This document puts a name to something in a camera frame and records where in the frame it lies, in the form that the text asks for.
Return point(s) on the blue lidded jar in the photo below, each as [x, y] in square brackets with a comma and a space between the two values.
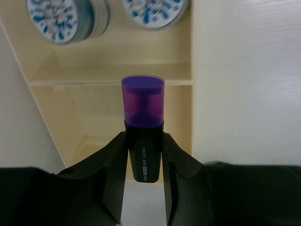
[155, 14]
[63, 22]

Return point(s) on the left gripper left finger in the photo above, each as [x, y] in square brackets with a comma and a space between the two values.
[89, 193]

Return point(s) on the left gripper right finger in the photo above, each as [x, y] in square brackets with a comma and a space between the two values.
[222, 194]

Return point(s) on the wooden divided tray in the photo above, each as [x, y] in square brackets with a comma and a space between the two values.
[77, 87]

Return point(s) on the purple capped black highlighter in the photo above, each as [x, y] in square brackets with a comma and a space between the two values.
[143, 99]

